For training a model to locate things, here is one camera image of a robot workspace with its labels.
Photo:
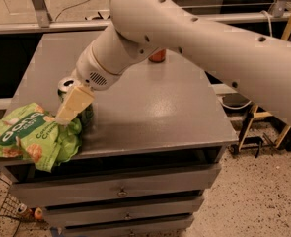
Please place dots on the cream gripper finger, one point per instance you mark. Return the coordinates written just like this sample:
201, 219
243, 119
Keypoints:
76, 104

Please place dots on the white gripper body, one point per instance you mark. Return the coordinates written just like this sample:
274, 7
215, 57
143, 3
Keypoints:
92, 72

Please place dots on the green soda can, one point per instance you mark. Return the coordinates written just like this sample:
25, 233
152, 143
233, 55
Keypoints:
64, 85

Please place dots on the green rice chip bag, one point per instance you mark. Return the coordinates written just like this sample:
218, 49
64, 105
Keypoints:
31, 133

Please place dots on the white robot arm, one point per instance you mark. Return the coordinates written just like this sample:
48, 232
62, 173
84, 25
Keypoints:
256, 66

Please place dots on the red cola can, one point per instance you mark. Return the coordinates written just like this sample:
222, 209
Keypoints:
158, 56

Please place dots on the small can in basket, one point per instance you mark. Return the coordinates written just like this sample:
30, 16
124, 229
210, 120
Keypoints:
23, 211

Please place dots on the grey drawer cabinet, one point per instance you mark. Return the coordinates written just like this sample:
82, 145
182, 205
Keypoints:
156, 116

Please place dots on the top grey drawer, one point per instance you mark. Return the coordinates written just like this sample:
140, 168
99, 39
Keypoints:
120, 185

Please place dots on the grey drawer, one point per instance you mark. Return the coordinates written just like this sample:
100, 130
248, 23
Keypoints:
120, 185
124, 210
132, 227

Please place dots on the orange fruit in basket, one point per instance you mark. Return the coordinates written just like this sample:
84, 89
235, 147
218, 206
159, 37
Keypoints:
38, 214

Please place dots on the middle grey drawer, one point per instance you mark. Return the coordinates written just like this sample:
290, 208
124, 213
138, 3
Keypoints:
124, 210

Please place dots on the bottom grey drawer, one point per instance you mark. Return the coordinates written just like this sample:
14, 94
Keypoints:
132, 227

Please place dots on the wire basket on floor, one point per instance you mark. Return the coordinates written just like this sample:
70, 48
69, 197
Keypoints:
9, 208

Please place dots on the grey metal rail frame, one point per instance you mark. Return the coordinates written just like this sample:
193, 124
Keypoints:
23, 16

